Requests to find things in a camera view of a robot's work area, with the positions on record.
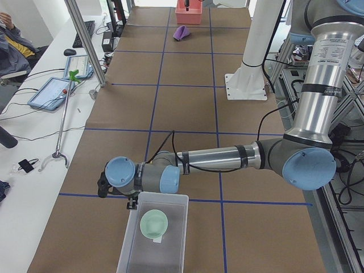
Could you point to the light green bowl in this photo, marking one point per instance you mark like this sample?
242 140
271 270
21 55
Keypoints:
153 224

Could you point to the blue teach pendant near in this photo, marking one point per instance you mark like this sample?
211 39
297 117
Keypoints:
51 95

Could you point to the purple cloth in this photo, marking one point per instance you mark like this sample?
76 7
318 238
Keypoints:
181 33

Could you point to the white label in box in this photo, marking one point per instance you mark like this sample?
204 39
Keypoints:
158 240

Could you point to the aluminium frame post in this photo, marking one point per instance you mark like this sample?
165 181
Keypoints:
80 27

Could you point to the clear plastic storage box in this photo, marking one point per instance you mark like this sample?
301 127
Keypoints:
140 254

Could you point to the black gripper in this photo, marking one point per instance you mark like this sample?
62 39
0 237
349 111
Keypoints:
131 203

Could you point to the blue teach pendant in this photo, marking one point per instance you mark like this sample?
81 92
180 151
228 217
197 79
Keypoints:
51 95
80 63

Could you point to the pink plastic tray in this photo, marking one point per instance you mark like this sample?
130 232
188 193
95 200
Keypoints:
193 16

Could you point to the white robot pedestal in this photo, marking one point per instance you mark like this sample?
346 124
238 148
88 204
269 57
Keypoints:
247 82

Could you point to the black computer mouse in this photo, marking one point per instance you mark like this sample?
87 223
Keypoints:
69 52

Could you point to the green handled reacher grabber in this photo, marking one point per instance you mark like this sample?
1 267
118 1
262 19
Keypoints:
57 155

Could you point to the seated person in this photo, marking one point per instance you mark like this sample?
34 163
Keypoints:
17 53

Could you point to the black power adapter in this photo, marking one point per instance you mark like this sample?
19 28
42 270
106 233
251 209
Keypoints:
107 41

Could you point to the blue teach pendant far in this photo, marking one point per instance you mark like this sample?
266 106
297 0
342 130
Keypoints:
80 63

